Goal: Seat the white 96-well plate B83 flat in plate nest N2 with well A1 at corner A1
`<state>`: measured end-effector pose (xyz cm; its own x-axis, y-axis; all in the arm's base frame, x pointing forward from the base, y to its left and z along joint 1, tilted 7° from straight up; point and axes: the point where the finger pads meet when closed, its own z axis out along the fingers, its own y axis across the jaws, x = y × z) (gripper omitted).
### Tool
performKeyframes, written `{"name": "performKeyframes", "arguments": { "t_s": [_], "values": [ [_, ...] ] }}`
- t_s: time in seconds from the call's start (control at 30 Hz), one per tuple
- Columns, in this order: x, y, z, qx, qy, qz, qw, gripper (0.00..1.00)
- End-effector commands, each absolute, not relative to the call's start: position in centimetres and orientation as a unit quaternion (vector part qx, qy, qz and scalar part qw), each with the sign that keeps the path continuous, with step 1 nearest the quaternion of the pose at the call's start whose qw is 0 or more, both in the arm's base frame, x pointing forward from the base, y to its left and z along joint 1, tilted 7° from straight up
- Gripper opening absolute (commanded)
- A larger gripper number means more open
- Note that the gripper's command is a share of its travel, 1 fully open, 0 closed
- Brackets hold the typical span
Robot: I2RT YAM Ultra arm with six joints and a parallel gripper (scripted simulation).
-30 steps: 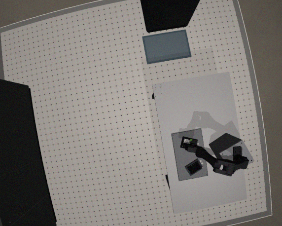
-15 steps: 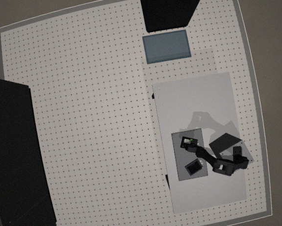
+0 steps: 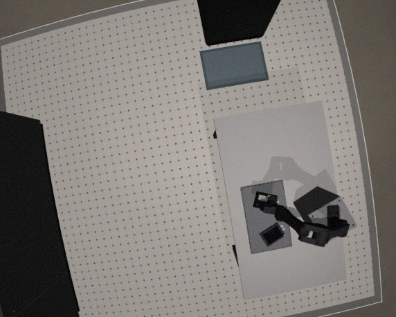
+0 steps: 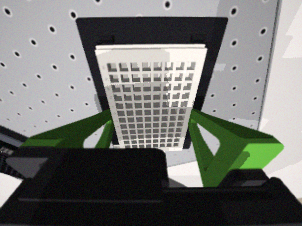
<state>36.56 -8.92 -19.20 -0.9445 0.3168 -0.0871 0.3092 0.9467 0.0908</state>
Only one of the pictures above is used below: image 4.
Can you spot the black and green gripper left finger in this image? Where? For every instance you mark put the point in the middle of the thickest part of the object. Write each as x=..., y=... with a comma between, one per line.
x=73, y=135

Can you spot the white well plate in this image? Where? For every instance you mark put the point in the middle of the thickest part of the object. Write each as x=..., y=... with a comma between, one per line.
x=157, y=101

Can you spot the black well plate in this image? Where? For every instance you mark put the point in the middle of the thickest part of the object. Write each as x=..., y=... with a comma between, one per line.
x=5, y=150

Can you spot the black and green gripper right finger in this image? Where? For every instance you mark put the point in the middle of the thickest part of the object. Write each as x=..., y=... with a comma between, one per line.
x=241, y=148

